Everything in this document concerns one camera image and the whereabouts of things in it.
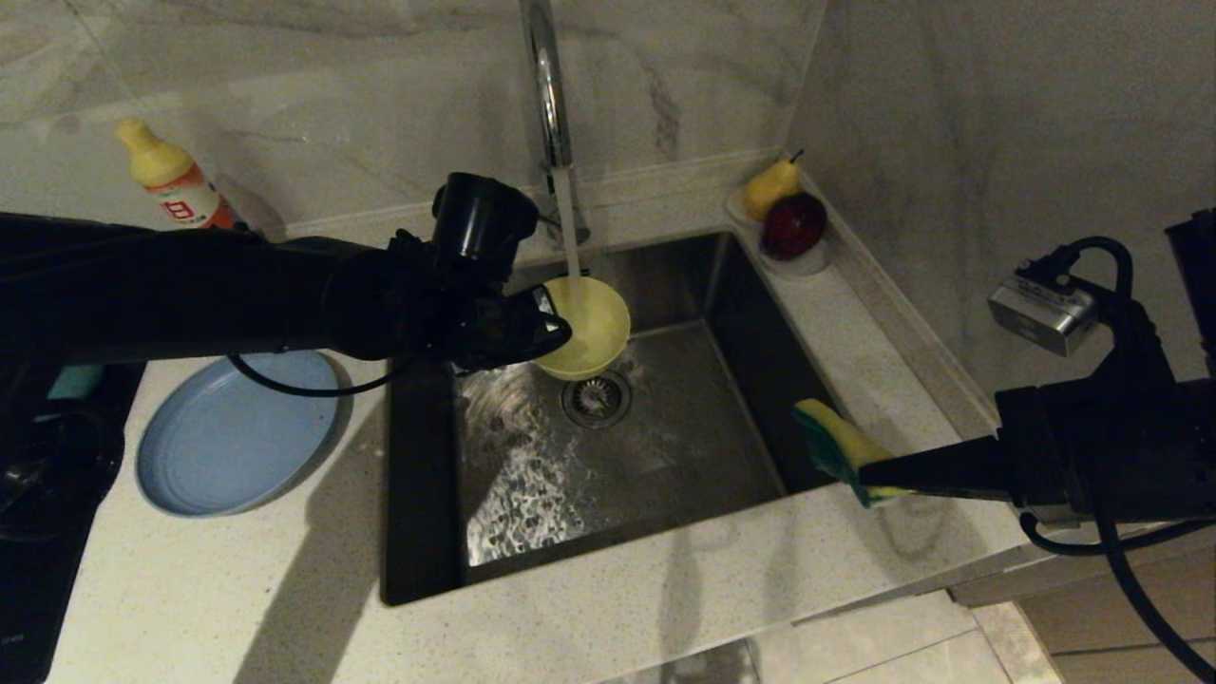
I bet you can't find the yellow bowl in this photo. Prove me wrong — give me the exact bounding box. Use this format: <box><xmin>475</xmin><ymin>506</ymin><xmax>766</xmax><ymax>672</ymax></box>
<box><xmin>530</xmin><ymin>275</ymin><xmax>632</xmax><ymax>382</ymax></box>

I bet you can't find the yellow sponge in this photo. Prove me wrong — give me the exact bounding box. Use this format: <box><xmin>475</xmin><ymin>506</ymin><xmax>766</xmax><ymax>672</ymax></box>
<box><xmin>793</xmin><ymin>399</ymin><xmax>915</xmax><ymax>509</ymax></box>

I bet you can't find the chrome faucet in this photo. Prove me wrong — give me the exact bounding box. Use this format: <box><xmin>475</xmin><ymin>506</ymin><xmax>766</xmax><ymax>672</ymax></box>
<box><xmin>520</xmin><ymin>0</ymin><xmax>592</xmax><ymax>250</ymax></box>

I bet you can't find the blue plate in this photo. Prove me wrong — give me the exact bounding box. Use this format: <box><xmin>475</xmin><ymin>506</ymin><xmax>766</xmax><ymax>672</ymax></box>
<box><xmin>136</xmin><ymin>350</ymin><xmax>345</xmax><ymax>519</ymax></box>

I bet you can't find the teal bowl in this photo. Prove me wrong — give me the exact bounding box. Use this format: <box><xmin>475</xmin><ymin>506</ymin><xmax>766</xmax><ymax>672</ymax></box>
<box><xmin>47</xmin><ymin>366</ymin><xmax>105</xmax><ymax>400</ymax></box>

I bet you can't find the metal sink drain strainer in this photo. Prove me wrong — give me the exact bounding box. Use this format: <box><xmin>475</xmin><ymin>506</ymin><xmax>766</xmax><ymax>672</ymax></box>
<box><xmin>561</xmin><ymin>373</ymin><xmax>633</xmax><ymax>429</ymax></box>

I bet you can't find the stainless steel sink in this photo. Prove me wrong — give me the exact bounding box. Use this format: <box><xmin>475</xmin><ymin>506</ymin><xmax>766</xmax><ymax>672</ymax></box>
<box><xmin>382</xmin><ymin>231</ymin><xmax>875</xmax><ymax>606</ymax></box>

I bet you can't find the running water stream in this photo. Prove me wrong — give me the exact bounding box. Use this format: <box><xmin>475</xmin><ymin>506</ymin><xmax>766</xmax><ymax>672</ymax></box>
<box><xmin>554</xmin><ymin>166</ymin><xmax>585</xmax><ymax>281</ymax></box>

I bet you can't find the small white dish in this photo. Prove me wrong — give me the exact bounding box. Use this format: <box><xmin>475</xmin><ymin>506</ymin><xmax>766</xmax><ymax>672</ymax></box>
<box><xmin>725</xmin><ymin>185</ymin><xmax>832</xmax><ymax>278</ymax></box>

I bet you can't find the yellow pear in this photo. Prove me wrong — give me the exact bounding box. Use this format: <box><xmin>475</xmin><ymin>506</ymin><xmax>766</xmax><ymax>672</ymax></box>
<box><xmin>742</xmin><ymin>152</ymin><xmax>804</xmax><ymax>224</ymax></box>

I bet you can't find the red apple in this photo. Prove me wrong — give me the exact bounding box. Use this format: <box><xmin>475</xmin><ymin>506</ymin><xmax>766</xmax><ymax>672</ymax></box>
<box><xmin>759</xmin><ymin>194</ymin><xmax>827</xmax><ymax>262</ymax></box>

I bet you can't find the black induction cooktop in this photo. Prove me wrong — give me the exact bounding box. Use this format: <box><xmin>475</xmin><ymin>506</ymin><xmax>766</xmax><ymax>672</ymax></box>
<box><xmin>0</xmin><ymin>361</ymin><xmax>143</xmax><ymax>684</ymax></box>

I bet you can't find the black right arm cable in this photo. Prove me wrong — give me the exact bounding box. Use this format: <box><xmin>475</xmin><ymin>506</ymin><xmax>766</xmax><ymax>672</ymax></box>
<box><xmin>1016</xmin><ymin>237</ymin><xmax>1216</xmax><ymax>680</ymax></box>

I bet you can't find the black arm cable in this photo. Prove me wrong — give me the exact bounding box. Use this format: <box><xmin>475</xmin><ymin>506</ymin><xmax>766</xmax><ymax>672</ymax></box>
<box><xmin>1016</xmin><ymin>237</ymin><xmax>1216</xmax><ymax>680</ymax></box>
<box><xmin>228</xmin><ymin>351</ymin><xmax>409</xmax><ymax>398</ymax></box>

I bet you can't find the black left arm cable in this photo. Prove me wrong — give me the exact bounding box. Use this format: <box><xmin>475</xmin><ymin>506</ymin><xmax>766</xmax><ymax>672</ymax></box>
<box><xmin>228</xmin><ymin>351</ymin><xmax>409</xmax><ymax>398</ymax></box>

